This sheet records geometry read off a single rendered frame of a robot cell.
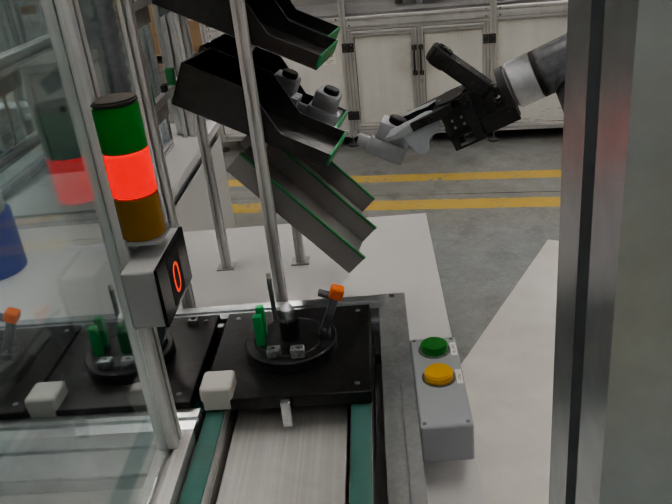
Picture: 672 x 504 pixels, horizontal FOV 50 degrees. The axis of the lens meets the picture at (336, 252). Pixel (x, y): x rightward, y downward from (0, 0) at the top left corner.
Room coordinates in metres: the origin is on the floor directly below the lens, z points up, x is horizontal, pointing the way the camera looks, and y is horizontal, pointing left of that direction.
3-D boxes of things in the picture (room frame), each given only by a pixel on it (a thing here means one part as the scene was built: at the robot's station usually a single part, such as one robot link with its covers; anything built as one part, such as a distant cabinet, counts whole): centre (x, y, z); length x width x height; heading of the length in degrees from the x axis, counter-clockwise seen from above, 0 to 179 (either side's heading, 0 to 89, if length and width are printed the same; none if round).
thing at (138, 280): (0.76, 0.21, 1.29); 0.12 x 0.05 x 0.25; 176
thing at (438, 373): (0.84, -0.13, 0.96); 0.04 x 0.04 x 0.02
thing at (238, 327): (0.94, 0.08, 0.96); 0.24 x 0.24 x 0.02; 86
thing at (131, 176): (0.76, 0.21, 1.33); 0.05 x 0.05 x 0.05
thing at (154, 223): (0.76, 0.21, 1.28); 0.05 x 0.05 x 0.05
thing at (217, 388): (0.85, 0.19, 0.97); 0.05 x 0.05 x 0.04; 86
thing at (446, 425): (0.84, -0.13, 0.93); 0.21 x 0.07 x 0.06; 176
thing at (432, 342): (0.91, -0.13, 0.96); 0.04 x 0.04 x 0.02
